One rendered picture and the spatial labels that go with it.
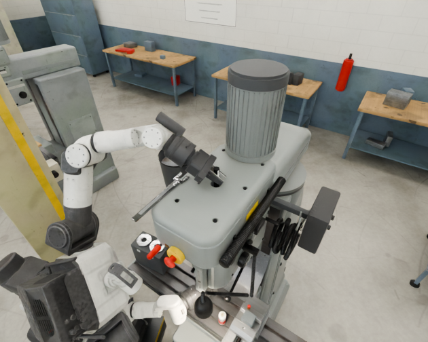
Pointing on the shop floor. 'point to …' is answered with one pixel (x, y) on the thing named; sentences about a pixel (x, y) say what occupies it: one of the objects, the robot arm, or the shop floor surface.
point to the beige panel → (18, 168)
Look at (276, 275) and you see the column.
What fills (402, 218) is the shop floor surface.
